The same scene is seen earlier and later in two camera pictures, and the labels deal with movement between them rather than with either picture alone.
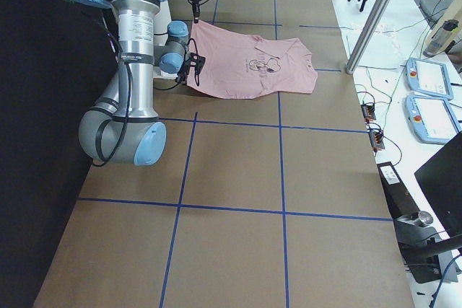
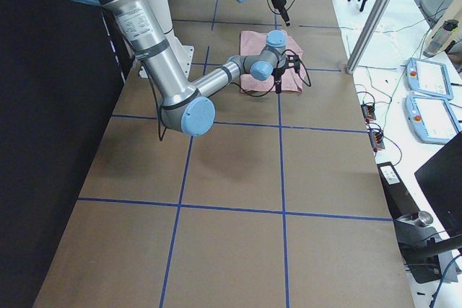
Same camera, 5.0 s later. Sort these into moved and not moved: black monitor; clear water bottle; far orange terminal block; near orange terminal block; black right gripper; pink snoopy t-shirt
Moved: pink snoopy t-shirt; black right gripper
Not moved: far orange terminal block; black monitor; near orange terminal block; clear water bottle
